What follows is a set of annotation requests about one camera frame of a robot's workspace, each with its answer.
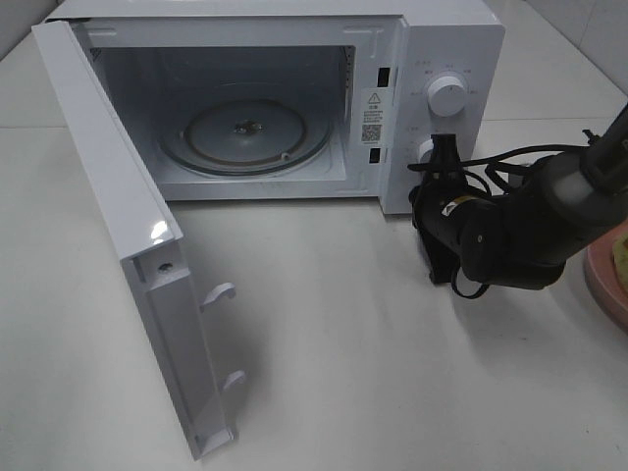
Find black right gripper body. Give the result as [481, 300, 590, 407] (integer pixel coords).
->
[409, 171, 484, 285]

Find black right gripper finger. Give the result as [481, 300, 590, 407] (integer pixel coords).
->
[409, 133, 459, 172]

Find pink round plate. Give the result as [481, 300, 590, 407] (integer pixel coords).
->
[584, 223, 627, 333]

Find white bread sandwich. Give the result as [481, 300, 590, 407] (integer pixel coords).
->
[611, 234, 628, 272]

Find white microwave door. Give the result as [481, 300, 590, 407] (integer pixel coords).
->
[32, 21, 245, 459]

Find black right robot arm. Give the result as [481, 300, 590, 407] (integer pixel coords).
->
[407, 111, 627, 298]

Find white lower microwave knob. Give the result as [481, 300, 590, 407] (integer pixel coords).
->
[416, 138, 434, 164]

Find white microwave knob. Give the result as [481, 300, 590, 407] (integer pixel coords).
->
[416, 138, 434, 164]
[427, 74, 467, 118]

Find white upper microwave knob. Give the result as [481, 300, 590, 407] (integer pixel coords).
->
[427, 74, 467, 118]

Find white warning label sticker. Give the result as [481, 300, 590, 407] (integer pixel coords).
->
[359, 87, 393, 145]

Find glass microwave turntable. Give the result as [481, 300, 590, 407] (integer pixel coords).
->
[156, 82, 337, 177]

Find white microwave oven body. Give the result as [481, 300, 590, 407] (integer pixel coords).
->
[42, 1, 504, 214]

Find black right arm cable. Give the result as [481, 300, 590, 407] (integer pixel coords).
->
[450, 149, 580, 197]

